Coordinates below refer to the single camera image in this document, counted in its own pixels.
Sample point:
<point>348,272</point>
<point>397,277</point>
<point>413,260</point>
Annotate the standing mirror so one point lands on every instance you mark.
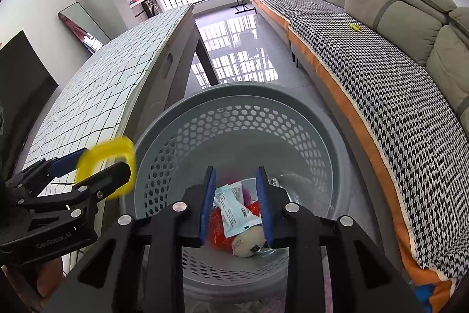
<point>84,23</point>

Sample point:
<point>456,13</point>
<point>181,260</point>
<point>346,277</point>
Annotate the grey table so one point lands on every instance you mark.
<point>176,71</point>

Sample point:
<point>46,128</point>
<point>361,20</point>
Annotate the beige round sponge ball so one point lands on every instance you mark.
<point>249,241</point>

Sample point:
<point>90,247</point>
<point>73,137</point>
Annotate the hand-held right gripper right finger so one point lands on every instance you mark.
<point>262,203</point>

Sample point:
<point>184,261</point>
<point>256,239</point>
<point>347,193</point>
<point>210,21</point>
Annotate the yellow plastic container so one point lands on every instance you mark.
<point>110,148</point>

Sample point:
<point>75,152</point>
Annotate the red plastic bag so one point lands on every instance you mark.
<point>220,228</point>

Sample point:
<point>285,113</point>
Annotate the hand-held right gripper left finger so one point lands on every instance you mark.
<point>207,203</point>

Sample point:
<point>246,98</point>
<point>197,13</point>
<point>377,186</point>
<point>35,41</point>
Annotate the grey perforated plastic basket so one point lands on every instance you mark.
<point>238,122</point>

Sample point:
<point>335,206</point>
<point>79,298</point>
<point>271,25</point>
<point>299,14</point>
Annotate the person's left hand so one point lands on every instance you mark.
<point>49,274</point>

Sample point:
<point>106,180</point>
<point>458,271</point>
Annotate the black television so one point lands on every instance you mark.
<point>22,85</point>

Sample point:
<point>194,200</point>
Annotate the wet wipes packet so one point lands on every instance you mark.
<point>234,214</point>

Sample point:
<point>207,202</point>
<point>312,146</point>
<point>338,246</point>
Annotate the checked tablecloth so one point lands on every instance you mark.
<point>102,78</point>

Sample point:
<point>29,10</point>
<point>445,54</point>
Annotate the small yellow item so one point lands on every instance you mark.
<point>355,27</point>

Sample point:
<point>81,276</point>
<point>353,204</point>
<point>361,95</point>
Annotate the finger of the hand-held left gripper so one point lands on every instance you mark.
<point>106,181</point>
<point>64,162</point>

